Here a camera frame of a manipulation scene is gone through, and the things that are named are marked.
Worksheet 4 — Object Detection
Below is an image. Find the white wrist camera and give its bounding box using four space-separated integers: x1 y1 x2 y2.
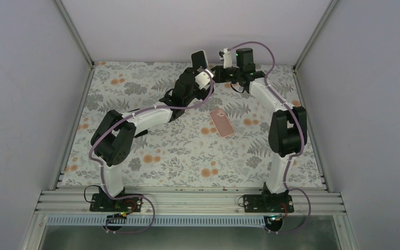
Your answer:
219 48 232 69
195 69 214 90

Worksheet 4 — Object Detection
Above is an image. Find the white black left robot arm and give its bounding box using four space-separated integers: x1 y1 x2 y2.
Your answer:
89 68 214 211

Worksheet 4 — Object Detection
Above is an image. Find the floral patterned table mat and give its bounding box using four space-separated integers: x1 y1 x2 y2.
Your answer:
61 61 325 189

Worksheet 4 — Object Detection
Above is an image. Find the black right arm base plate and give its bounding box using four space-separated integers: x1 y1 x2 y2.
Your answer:
242 194 295 213

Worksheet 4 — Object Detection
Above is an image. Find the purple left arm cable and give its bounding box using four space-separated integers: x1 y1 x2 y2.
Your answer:
88 69 215 234

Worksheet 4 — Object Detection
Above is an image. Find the aluminium front rail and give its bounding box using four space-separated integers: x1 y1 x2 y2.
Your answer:
35 187 346 215

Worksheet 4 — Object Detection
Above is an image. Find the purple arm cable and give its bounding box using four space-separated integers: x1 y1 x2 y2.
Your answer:
222 41 312 234
88 69 215 234

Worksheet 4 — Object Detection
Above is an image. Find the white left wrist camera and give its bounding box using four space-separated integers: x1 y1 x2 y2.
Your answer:
195 69 214 90

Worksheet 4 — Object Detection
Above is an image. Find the slotted grey cable duct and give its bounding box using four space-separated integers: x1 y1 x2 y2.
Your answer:
46 215 265 227

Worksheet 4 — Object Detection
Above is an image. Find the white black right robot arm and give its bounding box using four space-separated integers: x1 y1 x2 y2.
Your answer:
213 48 307 213

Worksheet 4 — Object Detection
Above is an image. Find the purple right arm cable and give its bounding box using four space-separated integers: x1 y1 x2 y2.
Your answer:
222 41 312 234

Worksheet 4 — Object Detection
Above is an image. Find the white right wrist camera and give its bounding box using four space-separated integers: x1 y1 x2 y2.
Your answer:
219 48 232 69

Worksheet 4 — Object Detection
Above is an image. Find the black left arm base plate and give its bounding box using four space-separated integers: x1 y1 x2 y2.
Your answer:
89 192 143 213

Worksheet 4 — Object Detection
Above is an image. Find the pink phone case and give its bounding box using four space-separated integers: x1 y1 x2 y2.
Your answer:
209 108 235 138

